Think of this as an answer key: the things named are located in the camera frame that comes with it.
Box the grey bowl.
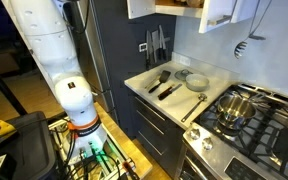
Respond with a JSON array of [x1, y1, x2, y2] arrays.
[[185, 73, 211, 93]]

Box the black tripod leg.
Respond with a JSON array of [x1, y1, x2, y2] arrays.
[[0, 54, 28, 117]]

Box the slotted hanging spoon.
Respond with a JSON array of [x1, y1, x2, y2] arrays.
[[233, 0, 274, 60]]

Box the black handled steel knife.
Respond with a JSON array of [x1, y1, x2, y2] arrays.
[[157, 31, 163, 63], [161, 24, 168, 62]]

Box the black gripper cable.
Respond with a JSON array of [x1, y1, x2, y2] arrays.
[[71, 0, 92, 35]]

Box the steel stove knob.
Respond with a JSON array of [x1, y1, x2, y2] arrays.
[[188, 127, 202, 141], [201, 136, 215, 152]]

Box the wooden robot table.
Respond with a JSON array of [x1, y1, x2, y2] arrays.
[[47, 101, 154, 180]]

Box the glass pot lid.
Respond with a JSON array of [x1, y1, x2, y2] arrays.
[[174, 68, 194, 82]]

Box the red handled tool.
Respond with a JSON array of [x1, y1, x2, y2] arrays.
[[121, 159, 141, 180]]

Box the steel handled utensil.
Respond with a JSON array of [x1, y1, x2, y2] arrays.
[[144, 73, 162, 90]]

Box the black spatula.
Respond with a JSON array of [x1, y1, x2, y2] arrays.
[[148, 69, 172, 94]]

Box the stainless steel refrigerator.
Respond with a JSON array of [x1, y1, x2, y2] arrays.
[[62, 0, 118, 118]]

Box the stainless steel pot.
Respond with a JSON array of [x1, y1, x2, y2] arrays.
[[216, 93, 258, 132]]

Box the white kitchen timer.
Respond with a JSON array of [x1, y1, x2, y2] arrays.
[[138, 42, 149, 53]]

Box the white wall outlet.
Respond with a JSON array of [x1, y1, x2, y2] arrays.
[[178, 54, 192, 67]]

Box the steel cleaver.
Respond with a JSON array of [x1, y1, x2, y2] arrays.
[[150, 29, 159, 64]]

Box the clear jar golden contents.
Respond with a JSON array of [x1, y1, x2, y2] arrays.
[[185, 0, 205, 8]]

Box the black cable bundle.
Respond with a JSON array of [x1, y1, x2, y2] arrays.
[[50, 126, 132, 180]]

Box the white wall cabinet wooden interior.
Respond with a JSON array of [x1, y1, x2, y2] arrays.
[[126, 0, 262, 34]]

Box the black handled counter knife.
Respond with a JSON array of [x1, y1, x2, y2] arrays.
[[157, 83, 184, 101]]

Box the dark base cabinet drawers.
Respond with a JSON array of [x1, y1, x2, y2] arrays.
[[127, 87, 186, 178]]

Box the black plastic box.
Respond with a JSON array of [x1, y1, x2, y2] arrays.
[[0, 111, 58, 180]]

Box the dark blue side panel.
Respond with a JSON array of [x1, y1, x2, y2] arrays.
[[90, 0, 177, 138]]

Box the stainless gas stove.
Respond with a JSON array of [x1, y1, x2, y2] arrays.
[[174, 82, 288, 180]]

